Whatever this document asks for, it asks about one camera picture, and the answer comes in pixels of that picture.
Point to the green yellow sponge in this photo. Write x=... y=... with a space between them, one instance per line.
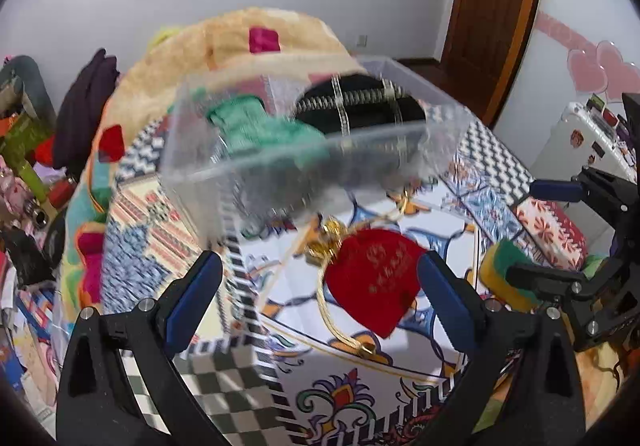
x=493 y=275

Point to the yellow green round object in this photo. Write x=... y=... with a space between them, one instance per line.
x=162 y=35

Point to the black studded pouch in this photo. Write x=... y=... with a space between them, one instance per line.
x=344 y=103

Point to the green knitted cloth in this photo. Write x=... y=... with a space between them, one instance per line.
x=245 y=128

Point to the brown wooden door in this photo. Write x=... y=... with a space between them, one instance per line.
x=484 y=47

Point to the red velvet drawstring pouch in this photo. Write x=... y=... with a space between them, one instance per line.
x=373 y=278

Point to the green cardboard box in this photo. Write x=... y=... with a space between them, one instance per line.
x=20 y=137

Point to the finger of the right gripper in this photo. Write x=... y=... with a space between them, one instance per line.
x=603 y=192
x=549 y=284

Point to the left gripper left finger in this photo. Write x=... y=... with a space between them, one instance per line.
x=96 y=404

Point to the clear plastic storage bin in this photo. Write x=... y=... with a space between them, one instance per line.
x=290 y=184

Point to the white wall socket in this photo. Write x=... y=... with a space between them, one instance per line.
x=362 y=41

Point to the pink heart wall sticker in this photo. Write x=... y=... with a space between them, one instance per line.
x=594 y=67

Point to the dark purple jacket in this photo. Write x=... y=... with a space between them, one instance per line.
x=81 y=112

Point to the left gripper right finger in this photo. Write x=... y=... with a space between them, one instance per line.
x=505 y=350

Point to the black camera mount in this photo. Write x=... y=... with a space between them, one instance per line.
x=631 y=102

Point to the beige fleece blanket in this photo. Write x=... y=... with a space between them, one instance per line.
x=224 y=49

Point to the patterned patchwork bedsheet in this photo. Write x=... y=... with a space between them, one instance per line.
x=263 y=366

